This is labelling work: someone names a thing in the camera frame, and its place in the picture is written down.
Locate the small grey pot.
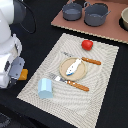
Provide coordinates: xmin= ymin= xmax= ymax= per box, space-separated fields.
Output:
xmin=62 ymin=3 xmax=82 ymax=21

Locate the yellow toy bread loaf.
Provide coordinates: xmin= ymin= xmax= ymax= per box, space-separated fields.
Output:
xmin=18 ymin=69 xmax=28 ymax=80

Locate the fork with wooden handle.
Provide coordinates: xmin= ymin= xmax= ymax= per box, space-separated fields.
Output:
xmin=49 ymin=73 xmax=89 ymax=91

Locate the red toy tomato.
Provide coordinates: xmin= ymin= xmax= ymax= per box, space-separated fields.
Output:
xmin=81 ymin=40 xmax=93 ymax=51

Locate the light blue cup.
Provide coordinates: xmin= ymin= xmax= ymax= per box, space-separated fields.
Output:
xmin=38 ymin=78 xmax=53 ymax=99

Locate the round tan plate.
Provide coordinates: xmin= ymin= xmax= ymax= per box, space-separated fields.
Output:
xmin=59 ymin=57 xmax=87 ymax=81

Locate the woven beige placemat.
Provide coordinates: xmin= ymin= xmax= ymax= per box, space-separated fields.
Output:
xmin=18 ymin=33 xmax=118 ymax=128

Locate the beige bowl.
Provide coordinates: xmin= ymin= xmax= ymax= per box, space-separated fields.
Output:
xmin=121 ymin=7 xmax=128 ymax=30

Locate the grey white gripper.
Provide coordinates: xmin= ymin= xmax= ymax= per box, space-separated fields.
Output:
xmin=0 ymin=35 xmax=25 ymax=88

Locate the knife with wooden handle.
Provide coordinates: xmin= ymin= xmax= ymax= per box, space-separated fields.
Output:
xmin=61 ymin=51 xmax=101 ymax=65

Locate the large grey pot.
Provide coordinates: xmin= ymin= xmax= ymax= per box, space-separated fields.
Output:
xmin=84 ymin=2 xmax=110 ymax=27

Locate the brown wooden board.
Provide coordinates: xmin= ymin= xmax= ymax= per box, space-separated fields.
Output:
xmin=51 ymin=1 xmax=128 ymax=43

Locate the white blue toy fish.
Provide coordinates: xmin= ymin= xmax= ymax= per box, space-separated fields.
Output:
xmin=66 ymin=59 xmax=81 ymax=76

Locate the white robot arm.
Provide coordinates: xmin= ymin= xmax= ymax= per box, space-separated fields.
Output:
xmin=0 ymin=0 xmax=26 ymax=88

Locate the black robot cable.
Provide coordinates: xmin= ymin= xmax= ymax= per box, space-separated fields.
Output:
xmin=18 ymin=0 xmax=37 ymax=35

